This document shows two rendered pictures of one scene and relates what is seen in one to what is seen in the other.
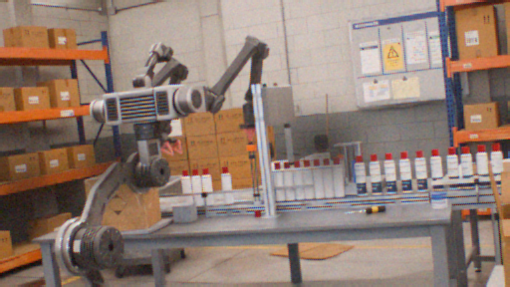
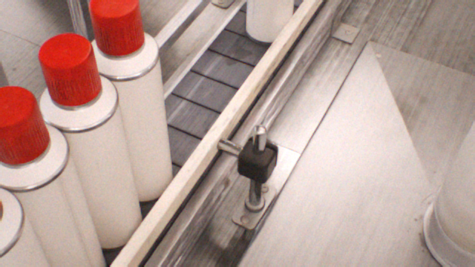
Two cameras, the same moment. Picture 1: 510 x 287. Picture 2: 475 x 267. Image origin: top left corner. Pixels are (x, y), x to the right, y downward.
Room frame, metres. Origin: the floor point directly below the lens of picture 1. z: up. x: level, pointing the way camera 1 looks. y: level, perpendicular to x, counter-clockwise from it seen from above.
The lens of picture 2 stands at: (3.57, -0.36, 1.34)
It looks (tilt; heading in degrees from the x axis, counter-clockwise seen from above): 50 degrees down; 98
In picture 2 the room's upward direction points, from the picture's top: 2 degrees clockwise
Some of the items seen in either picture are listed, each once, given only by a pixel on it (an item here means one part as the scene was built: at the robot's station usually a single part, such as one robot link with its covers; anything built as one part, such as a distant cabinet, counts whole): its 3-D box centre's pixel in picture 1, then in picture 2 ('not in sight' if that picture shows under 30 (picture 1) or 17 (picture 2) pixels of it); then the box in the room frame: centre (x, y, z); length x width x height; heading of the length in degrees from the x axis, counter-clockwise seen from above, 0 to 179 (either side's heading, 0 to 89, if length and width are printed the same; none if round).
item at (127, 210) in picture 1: (124, 200); not in sight; (3.35, 0.69, 0.99); 0.30 x 0.24 x 0.27; 81
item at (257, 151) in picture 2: not in sight; (257, 168); (3.55, -0.04, 0.89); 0.03 x 0.03 x 0.12; 72
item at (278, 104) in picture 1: (275, 106); not in sight; (3.34, -0.13, 1.38); 0.17 x 0.10 x 0.19; 127
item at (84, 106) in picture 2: (279, 181); (93, 153); (3.43, -0.11, 0.98); 0.05 x 0.05 x 0.20
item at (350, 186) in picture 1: (350, 168); not in sight; (3.41, -0.49, 1.01); 0.14 x 0.13 x 0.26; 72
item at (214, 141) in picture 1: (220, 171); not in sight; (7.45, 0.40, 0.70); 1.20 x 0.82 x 1.39; 69
